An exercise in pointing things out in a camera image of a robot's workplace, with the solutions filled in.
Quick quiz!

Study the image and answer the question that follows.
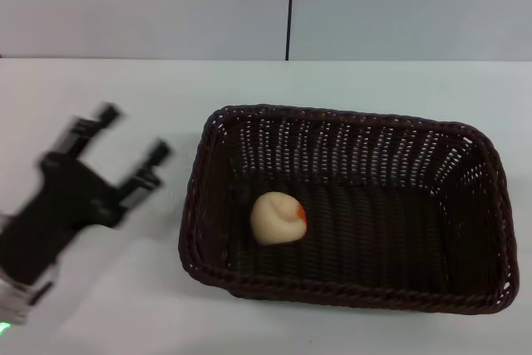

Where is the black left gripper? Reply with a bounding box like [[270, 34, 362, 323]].
[[0, 102, 172, 286]]

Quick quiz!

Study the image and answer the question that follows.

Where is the round bun with orange filling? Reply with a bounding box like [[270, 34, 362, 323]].
[[249, 191, 308, 247]]

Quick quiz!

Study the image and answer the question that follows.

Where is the black vertical wall strip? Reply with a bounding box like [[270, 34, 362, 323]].
[[285, 0, 296, 62]]

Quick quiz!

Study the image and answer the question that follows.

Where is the dark brown woven basket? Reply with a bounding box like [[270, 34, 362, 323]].
[[177, 104, 520, 315]]

